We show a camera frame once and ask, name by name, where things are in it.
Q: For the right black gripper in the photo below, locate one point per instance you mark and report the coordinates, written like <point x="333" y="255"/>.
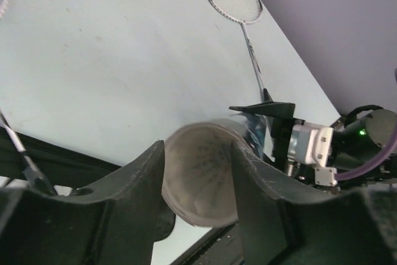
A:
<point x="281" y="125"/>

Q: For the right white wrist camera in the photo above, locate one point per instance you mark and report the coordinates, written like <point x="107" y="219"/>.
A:
<point x="310" y="144"/>

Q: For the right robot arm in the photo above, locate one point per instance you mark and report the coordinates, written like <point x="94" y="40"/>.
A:
<point x="363" y="150"/>

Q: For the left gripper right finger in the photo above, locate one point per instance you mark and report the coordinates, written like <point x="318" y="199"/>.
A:
<point x="282" y="221"/>

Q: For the black shuttlecock tube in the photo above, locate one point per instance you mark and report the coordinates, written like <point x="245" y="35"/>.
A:
<point x="198" y="184"/>

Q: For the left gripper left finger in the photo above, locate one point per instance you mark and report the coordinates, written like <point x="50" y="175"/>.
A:
<point x="111" y="221"/>

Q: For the black racket cover bag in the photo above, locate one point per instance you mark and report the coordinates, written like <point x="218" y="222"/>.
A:
<point x="55" y="173"/>

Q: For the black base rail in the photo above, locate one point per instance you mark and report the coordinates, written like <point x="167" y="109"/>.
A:
<point x="218" y="246"/>

